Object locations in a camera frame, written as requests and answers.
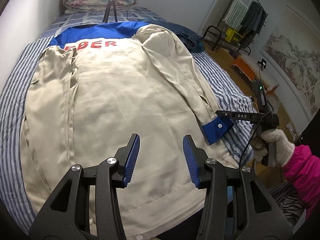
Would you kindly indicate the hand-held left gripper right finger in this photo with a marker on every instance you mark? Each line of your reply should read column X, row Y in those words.
column 191, row 160

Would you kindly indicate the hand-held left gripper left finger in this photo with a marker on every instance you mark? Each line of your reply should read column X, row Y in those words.
column 132, row 155

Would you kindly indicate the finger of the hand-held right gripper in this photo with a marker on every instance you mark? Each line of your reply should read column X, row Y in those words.
column 223, row 114

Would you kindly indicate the beige and blue jacket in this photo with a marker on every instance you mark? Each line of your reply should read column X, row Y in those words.
column 112, row 92

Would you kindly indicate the person's right forearm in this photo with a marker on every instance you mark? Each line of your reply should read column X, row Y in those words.
column 302, row 170

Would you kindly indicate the hanging dark clothes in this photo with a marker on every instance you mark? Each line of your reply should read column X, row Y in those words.
column 252, row 17

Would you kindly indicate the black clothes rack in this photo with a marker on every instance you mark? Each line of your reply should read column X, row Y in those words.
column 211, row 26

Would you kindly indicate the person's right hand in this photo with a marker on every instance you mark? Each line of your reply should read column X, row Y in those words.
column 282, row 142

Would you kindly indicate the small black device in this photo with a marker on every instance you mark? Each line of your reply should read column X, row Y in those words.
column 262, row 63

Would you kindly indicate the orange stool with white cover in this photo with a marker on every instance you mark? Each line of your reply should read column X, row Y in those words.
column 243, row 66

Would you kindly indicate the yellow box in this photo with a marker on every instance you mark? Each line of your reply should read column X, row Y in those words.
column 233, row 36

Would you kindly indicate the dark blue garment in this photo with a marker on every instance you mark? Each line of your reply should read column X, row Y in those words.
column 185, row 35

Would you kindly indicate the hanging striped towel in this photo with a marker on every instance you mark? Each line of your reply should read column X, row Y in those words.
column 237, row 7

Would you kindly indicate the zebra print cloth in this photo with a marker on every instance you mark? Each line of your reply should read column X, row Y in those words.
column 287, row 205

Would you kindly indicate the blue white striped bed sheet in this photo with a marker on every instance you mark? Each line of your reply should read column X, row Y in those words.
column 12, row 92

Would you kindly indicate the blue checked bed sheet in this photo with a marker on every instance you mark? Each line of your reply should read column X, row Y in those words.
column 75, row 20

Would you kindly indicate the rolled floral quilt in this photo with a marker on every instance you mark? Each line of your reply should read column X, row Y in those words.
column 82, row 0

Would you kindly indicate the landscape wall painting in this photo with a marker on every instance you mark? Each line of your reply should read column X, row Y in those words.
column 295, row 60

